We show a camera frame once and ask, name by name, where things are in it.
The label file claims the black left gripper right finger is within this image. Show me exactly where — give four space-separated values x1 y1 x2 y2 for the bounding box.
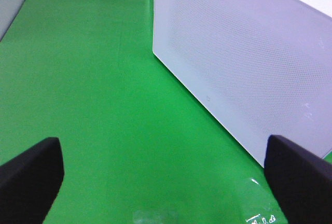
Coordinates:
264 135 331 223

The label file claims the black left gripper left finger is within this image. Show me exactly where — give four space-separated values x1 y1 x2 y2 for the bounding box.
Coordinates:
1 137 64 223

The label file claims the white microwave door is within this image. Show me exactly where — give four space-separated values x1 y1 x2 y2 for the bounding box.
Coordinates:
153 0 331 164

